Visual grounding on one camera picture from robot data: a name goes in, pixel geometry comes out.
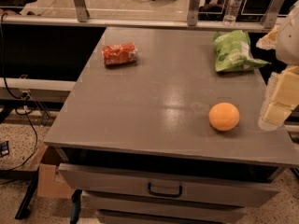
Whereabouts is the clear plastic water bottle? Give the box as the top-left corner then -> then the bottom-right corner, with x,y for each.
223,0 -> 243,25

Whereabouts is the cardboard box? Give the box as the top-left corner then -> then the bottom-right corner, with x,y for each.
30,143 -> 76,200

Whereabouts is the orange fruit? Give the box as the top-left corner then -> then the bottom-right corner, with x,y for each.
208,103 -> 240,132

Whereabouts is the grey drawer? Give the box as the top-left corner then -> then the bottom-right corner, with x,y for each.
59,163 -> 278,207
95,210 -> 219,224
82,191 -> 245,223

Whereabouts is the black cable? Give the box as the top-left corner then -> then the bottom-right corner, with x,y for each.
0,12 -> 39,173

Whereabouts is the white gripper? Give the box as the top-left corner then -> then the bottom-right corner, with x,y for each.
256,4 -> 299,131

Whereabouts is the grey middle drawer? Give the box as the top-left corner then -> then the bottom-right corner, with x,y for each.
82,191 -> 245,223

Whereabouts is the black drawer handle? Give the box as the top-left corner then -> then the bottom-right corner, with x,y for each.
147,182 -> 183,198

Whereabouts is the green rice chip bag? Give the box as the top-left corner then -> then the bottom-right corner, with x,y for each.
212,30 -> 268,73

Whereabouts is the grey bottom drawer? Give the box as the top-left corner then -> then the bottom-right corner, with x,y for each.
95,210 -> 219,224

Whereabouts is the grey top drawer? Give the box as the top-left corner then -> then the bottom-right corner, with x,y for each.
59,163 -> 278,207

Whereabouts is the crushed red coke can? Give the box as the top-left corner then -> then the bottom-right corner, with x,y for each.
101,43 -> 137,65

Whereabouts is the metal railing frame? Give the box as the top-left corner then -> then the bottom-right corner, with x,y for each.
0,0 -> 284,32

